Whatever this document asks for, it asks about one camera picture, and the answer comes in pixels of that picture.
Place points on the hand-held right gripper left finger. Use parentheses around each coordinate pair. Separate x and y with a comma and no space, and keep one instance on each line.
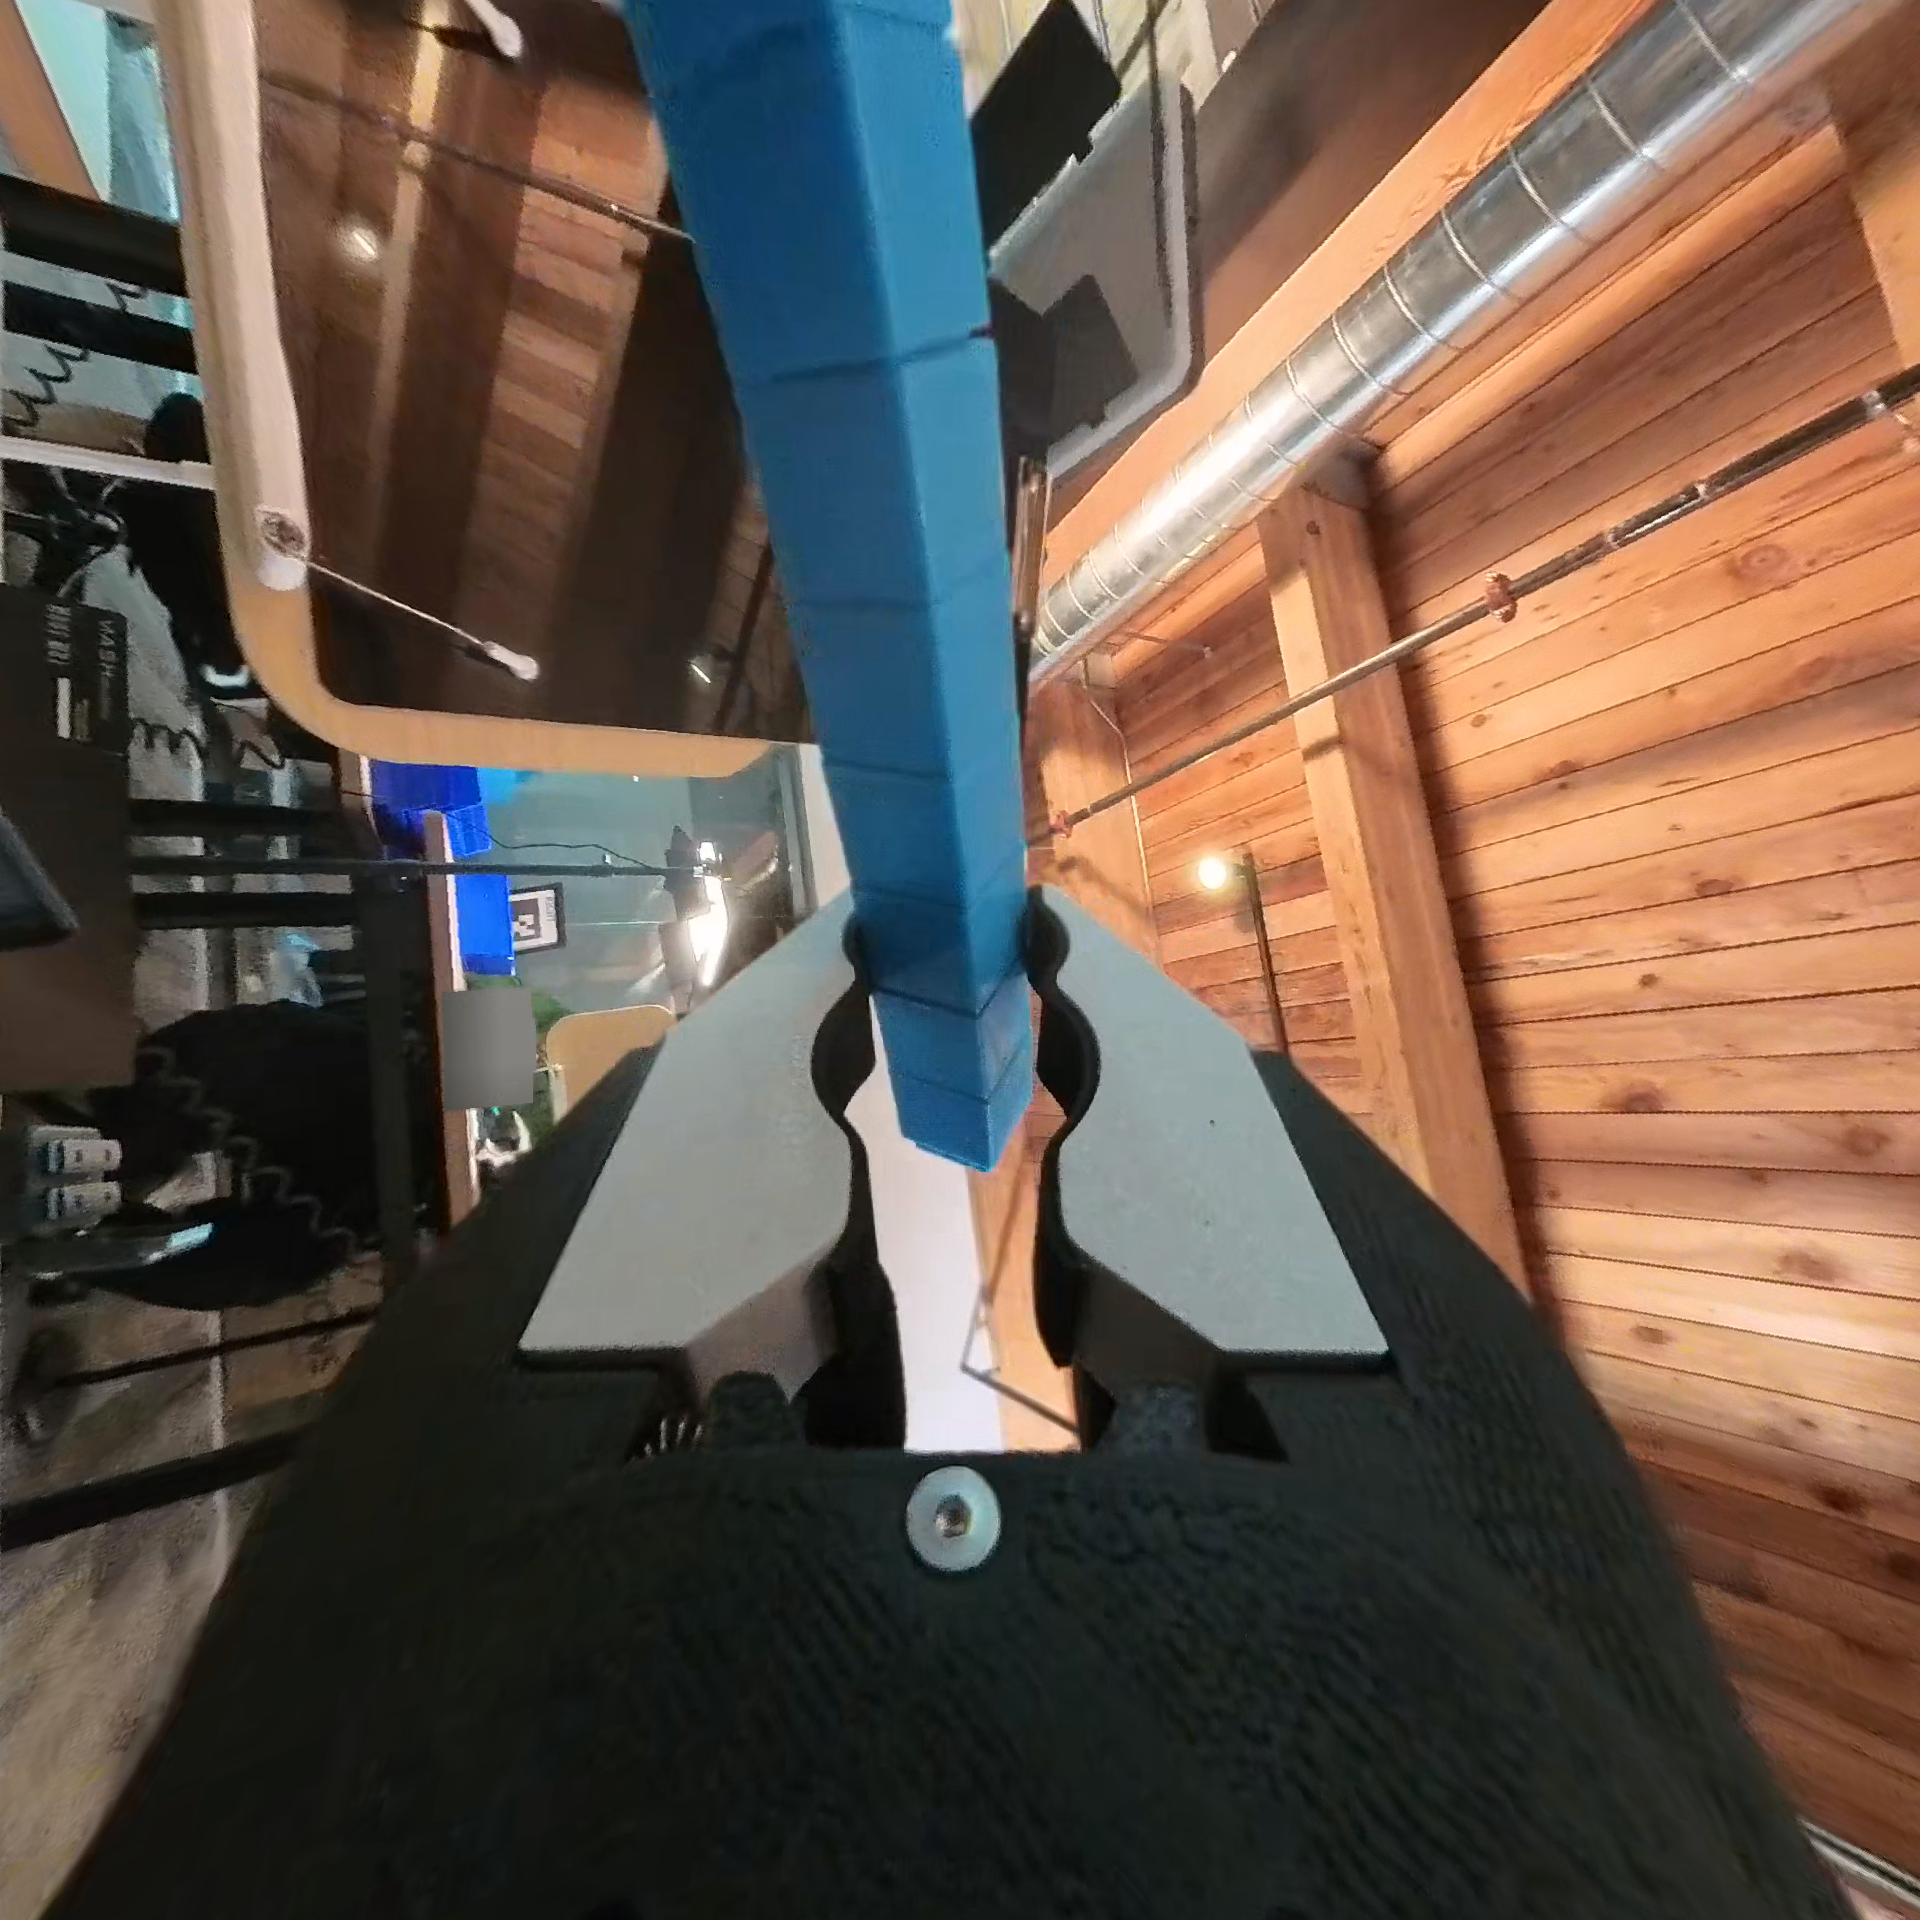
(705,1201)

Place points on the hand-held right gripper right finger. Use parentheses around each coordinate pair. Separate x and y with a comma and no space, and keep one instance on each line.
(1200,1201)

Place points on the blue linked cube stick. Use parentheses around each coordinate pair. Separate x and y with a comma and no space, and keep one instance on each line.
(886,601)

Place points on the framed printed tag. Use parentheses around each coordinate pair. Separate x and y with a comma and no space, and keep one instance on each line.
(536,918)

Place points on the round ceiling spotlight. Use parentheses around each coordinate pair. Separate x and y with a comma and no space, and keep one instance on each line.
(1212,869)

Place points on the blue plastic bin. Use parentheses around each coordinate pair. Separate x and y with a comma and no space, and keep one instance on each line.
(483,923)
(428,811)

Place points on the glass room window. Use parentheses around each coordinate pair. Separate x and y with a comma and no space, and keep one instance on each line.
(645,841)

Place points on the black ceiling pipe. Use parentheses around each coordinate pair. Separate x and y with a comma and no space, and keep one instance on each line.
(1500,597)

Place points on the wooden framed mirror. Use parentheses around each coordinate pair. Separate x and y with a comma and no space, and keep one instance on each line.
(495,451)

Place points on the dark cardboard box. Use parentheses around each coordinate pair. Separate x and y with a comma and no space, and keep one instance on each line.
(60,751)

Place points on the large silver ventilation duct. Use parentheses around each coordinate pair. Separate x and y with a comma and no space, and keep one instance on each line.
(1349,347)

